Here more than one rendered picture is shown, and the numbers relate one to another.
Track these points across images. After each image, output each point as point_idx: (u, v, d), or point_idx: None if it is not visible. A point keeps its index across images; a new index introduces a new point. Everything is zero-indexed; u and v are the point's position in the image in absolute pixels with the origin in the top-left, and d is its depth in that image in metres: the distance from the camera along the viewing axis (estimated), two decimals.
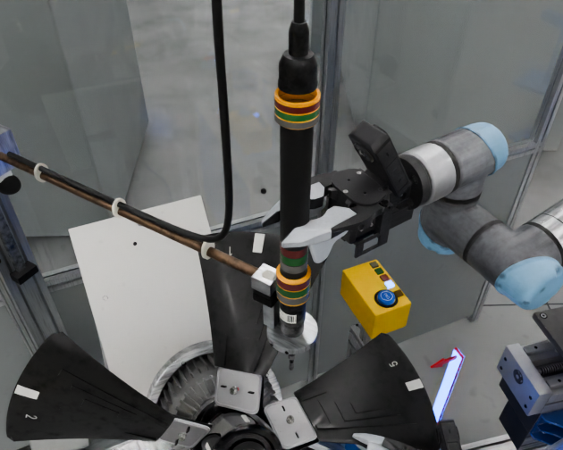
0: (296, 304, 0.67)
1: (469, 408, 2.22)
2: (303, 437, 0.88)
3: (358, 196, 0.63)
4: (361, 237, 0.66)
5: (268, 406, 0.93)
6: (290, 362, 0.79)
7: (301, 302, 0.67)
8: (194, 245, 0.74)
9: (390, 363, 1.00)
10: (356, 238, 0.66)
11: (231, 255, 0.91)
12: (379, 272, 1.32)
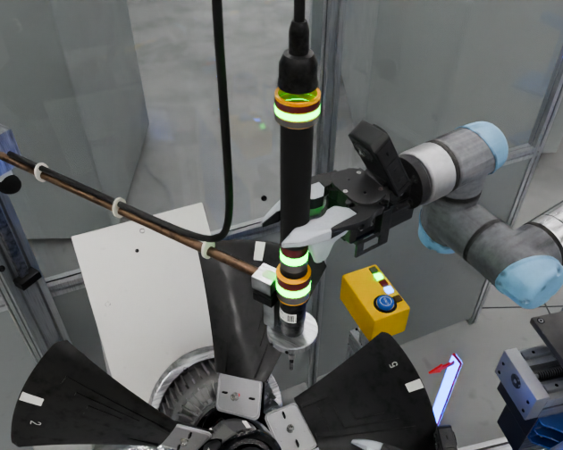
0: (296, 304, 0.67)
1: (468, 411, 2.23)
2: (303, 446, 0.90)
3: (358, 196, 0.63)
4: (361, 237, 0.66)
5: (269, 414, 0.94)
6: (289, 362, 0.79)
7: (301, 302, 0.67)
8: (194, 245, 0.74)
9: (390, 364, 1.00)
10: (356, 238, 0.66)
11: None
12: (378, 278, 1.33)
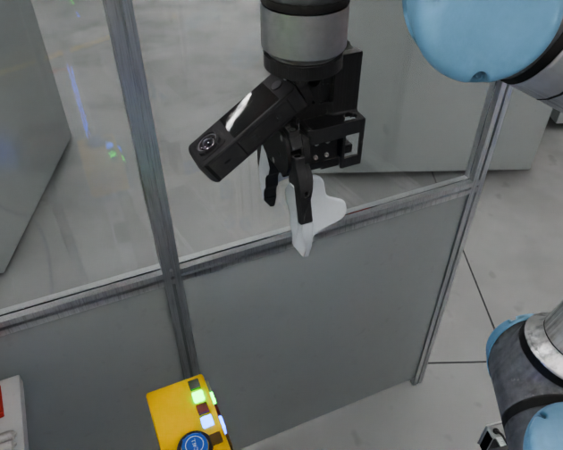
0: None
1: None
2: None
3: (280, 163, 0.52)
4: (340, 149, 0.53)
5: None
6: None
7: None
8: None
9: None
10: (339, 154, 0.54)
11: None
12: (197, 400, 0.88)
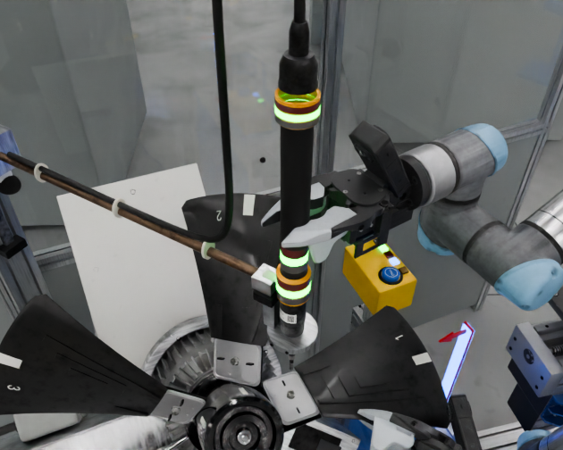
0: (296, 304, 0.67)
1: (474, 398, 2.17)
2: None
3: (358, 196, 0.63)
4: (361, 237, 0.66)
5: None
6: (289, 362, 0.79)
7: (301, 302, 0.67)
8: (194, 245, 0.74)
9: None
10: (356, 238, 0.66)
11: (397, 340, 0.94)
12: (382, 249, 1.27)
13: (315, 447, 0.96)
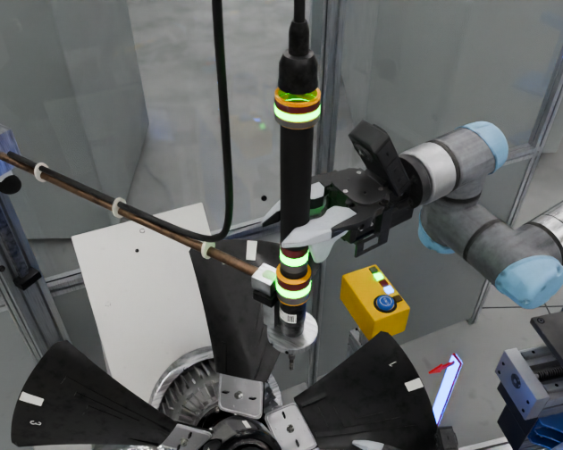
0: (296, 304, 0.67)
1: (468, 411, 2.23)
2: None
3: (358, 196, 0.63)
4: (361, 237, 0.66)
5: None
6: (293, 360, 0.79)
7: (301, 302, 0.67)
8: (194, 245, 0.74)
9: None
10: (356, 238, 0.66)
11: (390, 367, 1.00)
12: (378, 278, 1.33)
13: None
